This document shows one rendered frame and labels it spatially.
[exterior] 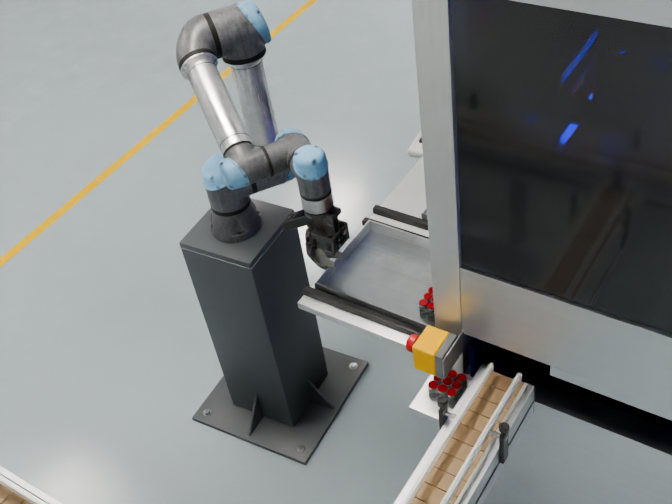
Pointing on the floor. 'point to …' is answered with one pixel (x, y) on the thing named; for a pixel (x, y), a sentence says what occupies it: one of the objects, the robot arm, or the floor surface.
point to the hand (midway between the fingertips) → (322, 264)
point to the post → (440, 161)
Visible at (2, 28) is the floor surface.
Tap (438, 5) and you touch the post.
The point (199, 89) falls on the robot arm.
